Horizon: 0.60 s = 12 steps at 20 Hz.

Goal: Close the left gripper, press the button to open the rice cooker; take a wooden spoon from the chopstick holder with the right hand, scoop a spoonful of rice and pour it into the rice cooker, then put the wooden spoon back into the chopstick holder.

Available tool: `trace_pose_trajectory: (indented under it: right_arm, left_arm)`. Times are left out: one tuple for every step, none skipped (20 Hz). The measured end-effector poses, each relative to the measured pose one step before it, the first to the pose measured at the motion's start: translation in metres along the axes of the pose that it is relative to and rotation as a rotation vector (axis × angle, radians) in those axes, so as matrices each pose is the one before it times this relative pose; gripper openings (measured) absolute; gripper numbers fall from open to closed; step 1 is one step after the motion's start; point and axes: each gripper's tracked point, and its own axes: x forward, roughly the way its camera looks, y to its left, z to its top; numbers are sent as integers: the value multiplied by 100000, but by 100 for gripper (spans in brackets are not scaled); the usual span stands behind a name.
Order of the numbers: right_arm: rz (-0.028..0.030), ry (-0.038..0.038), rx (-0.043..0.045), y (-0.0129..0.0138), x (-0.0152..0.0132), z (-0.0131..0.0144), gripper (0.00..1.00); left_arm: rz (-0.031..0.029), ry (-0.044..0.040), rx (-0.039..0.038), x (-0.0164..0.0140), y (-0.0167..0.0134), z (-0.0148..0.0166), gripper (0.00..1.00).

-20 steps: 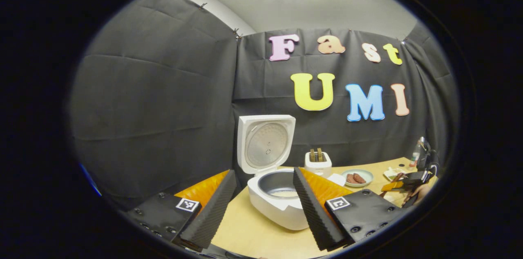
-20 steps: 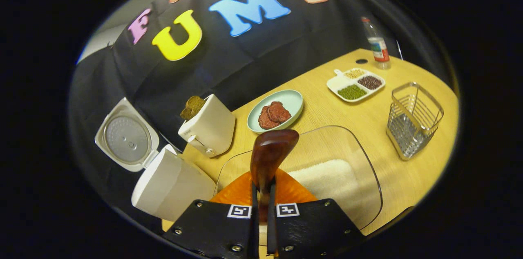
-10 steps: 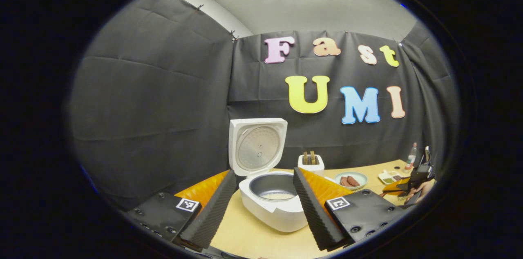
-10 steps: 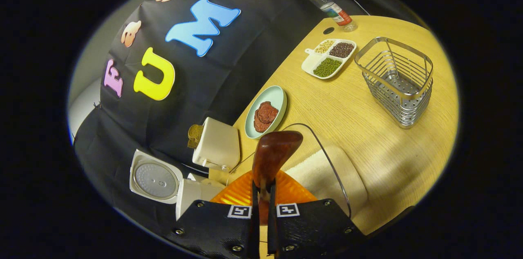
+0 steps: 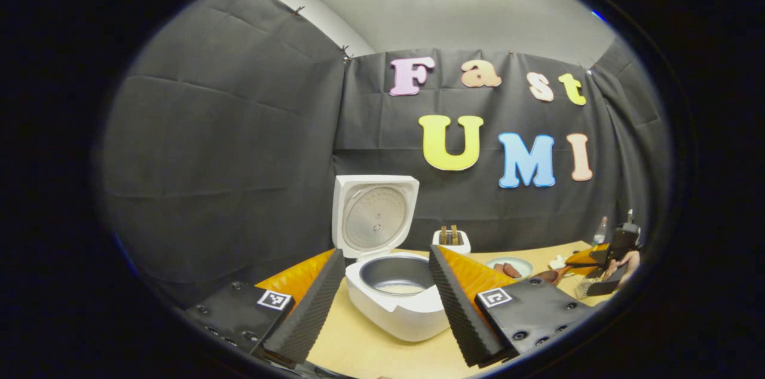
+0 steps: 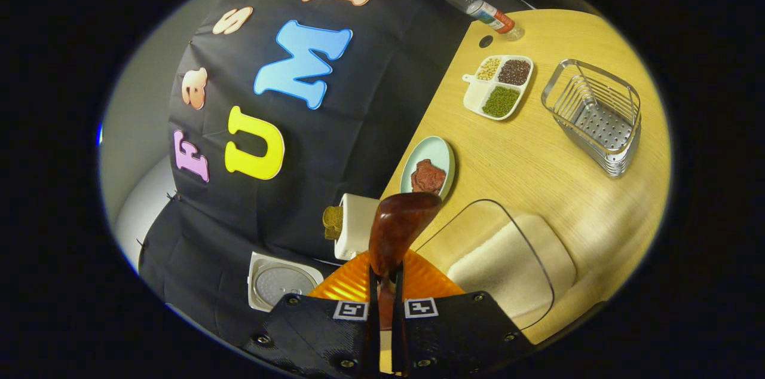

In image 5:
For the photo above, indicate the black backdrop cloth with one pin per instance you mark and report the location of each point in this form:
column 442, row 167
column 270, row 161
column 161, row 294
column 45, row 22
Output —
column 239, row 146

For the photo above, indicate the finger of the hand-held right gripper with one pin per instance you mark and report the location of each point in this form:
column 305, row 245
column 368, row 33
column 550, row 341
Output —
column 583, row 256

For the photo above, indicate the white rice cooker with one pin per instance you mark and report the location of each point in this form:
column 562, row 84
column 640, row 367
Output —
column 400, row 316

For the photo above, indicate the brown wooden spoon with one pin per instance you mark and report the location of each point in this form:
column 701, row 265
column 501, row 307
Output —
column 550, row 275

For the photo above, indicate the pale green plate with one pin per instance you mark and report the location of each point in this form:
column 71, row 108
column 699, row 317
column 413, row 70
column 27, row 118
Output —
column 520, row 264

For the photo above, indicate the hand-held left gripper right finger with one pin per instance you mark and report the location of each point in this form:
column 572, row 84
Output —
column 460, row 307

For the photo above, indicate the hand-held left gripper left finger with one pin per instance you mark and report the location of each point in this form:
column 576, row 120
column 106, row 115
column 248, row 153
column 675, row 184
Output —
column 311, row 313

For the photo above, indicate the brown food pieces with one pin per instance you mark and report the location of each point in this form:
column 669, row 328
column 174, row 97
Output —
column 508, row 270

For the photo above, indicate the clear plastic bottle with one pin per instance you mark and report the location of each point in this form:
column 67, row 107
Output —
column 600, row 232

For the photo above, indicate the brown bread slice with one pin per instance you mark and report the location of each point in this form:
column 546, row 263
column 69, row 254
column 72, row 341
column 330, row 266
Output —
column 454, row 235
column 443, row 235

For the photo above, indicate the white toaster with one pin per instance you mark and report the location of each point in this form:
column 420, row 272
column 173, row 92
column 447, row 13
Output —
column 457, row 248

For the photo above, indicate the white divided grain dish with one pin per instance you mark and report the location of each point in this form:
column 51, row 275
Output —
column 557, row 262

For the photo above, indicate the white rice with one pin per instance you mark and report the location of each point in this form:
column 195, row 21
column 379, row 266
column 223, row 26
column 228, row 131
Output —
column 399, row 289

